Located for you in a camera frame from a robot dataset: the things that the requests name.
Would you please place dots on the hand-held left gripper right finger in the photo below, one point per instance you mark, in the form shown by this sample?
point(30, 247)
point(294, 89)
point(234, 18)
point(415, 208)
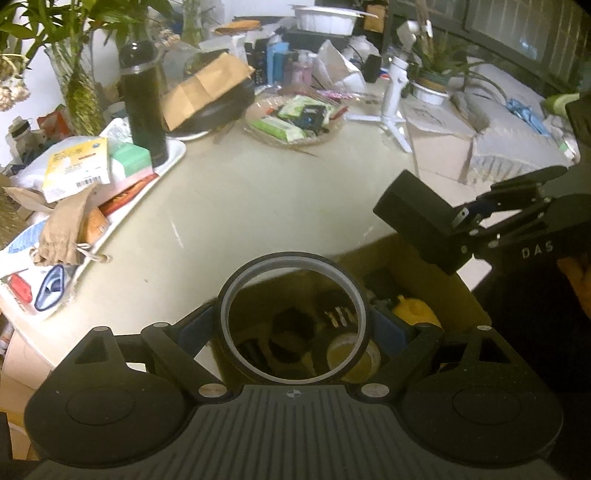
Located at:
point(387, 326)

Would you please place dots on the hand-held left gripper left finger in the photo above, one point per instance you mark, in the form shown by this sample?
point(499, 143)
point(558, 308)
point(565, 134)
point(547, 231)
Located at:
point(196, 325)

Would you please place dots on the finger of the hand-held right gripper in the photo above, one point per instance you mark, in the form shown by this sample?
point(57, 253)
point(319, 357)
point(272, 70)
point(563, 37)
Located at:
point(512, 226)
point(512, 194)

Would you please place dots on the black cylindrical part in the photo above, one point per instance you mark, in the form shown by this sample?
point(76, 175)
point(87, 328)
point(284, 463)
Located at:
point(291, 334)
point(383, 286)

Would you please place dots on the small black power adapter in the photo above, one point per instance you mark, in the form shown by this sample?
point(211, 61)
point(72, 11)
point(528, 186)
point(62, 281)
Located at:
point(337, 314)

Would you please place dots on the black tape roll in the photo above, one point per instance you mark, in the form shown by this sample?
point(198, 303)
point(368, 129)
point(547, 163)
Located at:
point(321, 348)

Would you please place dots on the brown cardboard box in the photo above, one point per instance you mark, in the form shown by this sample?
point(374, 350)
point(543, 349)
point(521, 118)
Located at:
point(466, 300)

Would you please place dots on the large black power adapter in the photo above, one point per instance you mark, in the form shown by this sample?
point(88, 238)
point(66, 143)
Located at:
point(415, 217)

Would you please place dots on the person's right hand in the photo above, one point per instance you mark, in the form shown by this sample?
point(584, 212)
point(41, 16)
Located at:
point(577, 286)

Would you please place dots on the grey cushion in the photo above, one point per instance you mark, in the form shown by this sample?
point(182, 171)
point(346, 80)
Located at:
point(512, 138)

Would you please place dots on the flat cardboard sheet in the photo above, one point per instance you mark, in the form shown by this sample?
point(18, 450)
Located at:
point(438, 147)

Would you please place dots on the white potted plant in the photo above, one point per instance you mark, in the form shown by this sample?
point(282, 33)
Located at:
point(429, 92)

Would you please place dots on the orange packet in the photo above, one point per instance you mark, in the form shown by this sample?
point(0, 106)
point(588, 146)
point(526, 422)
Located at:
point(98, 226)

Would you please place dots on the red flat packet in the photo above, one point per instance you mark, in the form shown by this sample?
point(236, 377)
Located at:
point(131, 194)

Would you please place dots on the white gimbal tripod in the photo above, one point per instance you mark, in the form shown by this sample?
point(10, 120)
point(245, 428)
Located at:
point(392, 99)

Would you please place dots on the green tissue pack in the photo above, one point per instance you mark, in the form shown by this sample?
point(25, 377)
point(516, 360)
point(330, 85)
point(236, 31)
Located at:
point(134, 161)

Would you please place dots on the white plastic tray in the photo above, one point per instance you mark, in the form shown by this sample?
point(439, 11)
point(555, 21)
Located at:
point(173, 147)

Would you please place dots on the thin brown stick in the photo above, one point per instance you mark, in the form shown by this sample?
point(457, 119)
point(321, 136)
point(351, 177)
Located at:
point(302, 151)

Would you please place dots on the pink glitter stick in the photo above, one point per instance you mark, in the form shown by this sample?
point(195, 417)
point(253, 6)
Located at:
point(341, 95)

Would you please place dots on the yellow cardboard box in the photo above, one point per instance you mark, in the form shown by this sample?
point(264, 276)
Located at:
point(76, 168)

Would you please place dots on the glass bowl of snacks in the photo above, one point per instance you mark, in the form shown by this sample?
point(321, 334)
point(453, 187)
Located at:
point(258, 134)

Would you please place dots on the green wet wipes packet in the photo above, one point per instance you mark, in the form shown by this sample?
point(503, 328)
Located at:
point(277, 128)

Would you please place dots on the small black box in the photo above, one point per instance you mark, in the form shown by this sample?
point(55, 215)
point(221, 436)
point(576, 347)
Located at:
point(310, 117)

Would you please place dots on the black zip case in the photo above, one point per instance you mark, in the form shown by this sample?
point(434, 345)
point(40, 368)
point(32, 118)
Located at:
point(226, 108)

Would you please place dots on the black thermos bottle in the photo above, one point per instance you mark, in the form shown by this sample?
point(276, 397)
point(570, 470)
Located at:
point(145, 110)

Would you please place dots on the white plastic bag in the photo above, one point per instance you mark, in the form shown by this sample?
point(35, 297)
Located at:
point(334, 62)

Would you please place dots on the white green packet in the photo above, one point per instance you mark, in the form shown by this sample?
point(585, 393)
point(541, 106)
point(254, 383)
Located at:
point(295, 105)

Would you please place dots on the brown paper envelope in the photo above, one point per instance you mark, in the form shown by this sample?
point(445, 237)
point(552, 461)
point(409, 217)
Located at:
point(207, 87)

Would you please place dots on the pink liquid bottle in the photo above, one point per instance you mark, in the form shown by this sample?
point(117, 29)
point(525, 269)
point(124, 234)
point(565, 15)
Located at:
point(302, 71)

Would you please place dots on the white bowl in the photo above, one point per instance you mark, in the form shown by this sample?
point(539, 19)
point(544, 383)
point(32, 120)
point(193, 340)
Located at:
point(325, 21)

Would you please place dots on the glass vase with stems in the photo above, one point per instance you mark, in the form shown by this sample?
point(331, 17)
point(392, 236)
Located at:
point(191, 23)
point(78, 92)

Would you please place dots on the black carton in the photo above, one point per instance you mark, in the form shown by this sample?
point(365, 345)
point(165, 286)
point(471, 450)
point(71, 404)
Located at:
point(256, 64)

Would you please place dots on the blue carton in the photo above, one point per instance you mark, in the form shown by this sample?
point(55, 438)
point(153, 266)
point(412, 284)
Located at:
point(277, 64)

